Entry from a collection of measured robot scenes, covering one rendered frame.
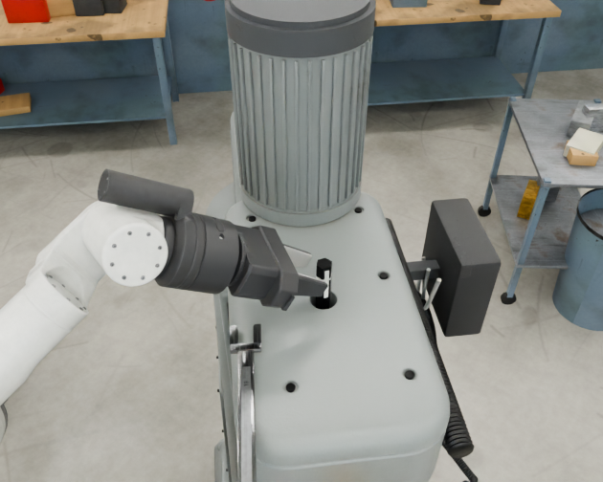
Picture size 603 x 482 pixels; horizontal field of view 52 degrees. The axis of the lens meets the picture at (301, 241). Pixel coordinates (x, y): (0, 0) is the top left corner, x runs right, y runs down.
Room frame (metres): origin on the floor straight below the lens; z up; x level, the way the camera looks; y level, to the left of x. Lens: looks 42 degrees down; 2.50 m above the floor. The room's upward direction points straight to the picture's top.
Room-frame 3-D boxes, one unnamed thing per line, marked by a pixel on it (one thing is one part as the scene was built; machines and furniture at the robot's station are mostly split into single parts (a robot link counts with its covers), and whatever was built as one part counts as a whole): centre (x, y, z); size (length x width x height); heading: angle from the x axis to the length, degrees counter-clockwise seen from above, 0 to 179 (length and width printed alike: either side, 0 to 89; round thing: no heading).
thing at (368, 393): (0.58, -0.03, 1.81); 0.47 x 0.26 x 0.16; 7
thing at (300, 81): (0.82, 0.00, 2.05); 0.20 x 0.20 x 0.32
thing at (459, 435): (0.62, -0.17, 1.79); 0.45 x 0.04 x 0.04; 7
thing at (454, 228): (0.91, -0.33, 1.62); 0.20 x 0.09 x 0.21; 7
